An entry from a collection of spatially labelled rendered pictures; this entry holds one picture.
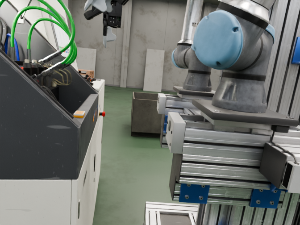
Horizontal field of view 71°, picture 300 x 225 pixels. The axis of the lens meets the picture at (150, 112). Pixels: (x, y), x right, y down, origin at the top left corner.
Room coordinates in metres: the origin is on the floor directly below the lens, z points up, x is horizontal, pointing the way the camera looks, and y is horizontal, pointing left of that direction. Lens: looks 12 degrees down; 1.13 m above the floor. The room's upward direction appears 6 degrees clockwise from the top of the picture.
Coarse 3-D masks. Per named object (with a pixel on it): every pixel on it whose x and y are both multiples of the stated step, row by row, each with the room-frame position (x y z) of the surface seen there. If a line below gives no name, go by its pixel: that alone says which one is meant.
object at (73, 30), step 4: (60, 0) 0.86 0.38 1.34; (64, 4) 0.87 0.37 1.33; (64, 8) 0.87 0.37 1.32; (68, 12) 0.87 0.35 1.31; (68, 16) 0.87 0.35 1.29; (72, 20) 0.87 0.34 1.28; (72, 24) 0.87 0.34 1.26; (72, 28) 0.87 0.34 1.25; (72, 32) 0.87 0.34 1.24; (72, 36) 0.87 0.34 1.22; (72, 40) 0.87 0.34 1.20; (68, 44) 0.87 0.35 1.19; (64, 48) 0.87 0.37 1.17
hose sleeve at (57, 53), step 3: (57, 51) 0.86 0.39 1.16; (60, 51) 0.86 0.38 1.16; (51, 54) 0.86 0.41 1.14; (54, 54) 0.86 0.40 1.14; (57, 54) 0.86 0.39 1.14; (48, 57) 0.85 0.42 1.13; (51, 57) 0.86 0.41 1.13; (54, 57) 0.86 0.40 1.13; (42, 60) 0.85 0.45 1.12; (45, 60) 0.85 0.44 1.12; (48, 60) 0.86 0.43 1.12
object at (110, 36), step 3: (108, 27) 1.00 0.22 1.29; (108, 30) 1.00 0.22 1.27; (111, 30) 1.00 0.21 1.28; (108, 33) 1.00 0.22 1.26; (111, 33) 1.00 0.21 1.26; (105, 36) 0.99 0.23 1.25; (108, 36) 1.00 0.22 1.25; (111, 36) 1.00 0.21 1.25; (114, 36) 1.01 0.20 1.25; (105, 39) 1.00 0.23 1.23; (108, 39) 1.00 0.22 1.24; (111, 39) 1.01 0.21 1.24; (114, 39) 1.01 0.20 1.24; (105, 42) 1.00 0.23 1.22; (105, 45) 1.01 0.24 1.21
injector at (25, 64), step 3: (24, 63) 0.84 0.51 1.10; (27, 63) 0.84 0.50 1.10; (30, 63) 0.86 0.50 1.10; (24, 66) 0.84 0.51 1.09; (27, 66) 0.84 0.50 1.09; (30, 66) 0.85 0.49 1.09; (24, 69) 0.84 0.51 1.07; (27, 69) 0.84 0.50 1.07; (30, 69) 0.85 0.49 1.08; (27, 72) 0.84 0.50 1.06; (30, 72) 0.85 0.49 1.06; (30, 75) 0.85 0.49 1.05; (33, 75) 0.85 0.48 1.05; (36, 75) 0.86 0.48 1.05; (33, 78) 0.85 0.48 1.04
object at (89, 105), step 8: (88, 96) 1.09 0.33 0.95; (96, 96) 1.11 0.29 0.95; (88, 104) 0.88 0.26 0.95; (96, 104) 1.12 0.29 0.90; (88, 112) 0.76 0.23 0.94; (96, 112) 1.14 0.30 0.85; (80, 120) 0.62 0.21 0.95; (88, 120) 0.77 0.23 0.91; (96, 120) 1.17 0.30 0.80; (88, 128) 0.78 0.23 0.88; (88, 136) 0.79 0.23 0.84; (88, 144) 0.80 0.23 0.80; (80, 152) 0.59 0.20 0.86; (80, 160) 0.59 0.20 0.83; (80, 168) 0.60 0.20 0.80
